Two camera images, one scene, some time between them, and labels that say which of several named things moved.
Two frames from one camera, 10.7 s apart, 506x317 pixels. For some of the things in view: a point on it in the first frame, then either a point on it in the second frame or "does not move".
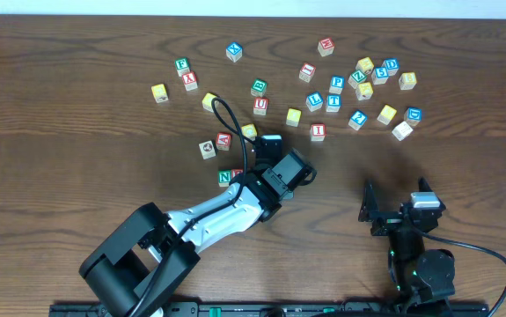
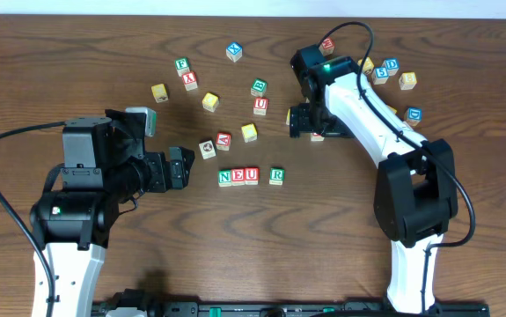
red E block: (236, 172) does not move
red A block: (223, 141) does not move
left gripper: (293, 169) → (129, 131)
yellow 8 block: (407, 80) does not move
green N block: (223, 177) does not move
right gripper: (393, 221) → (302, 120)
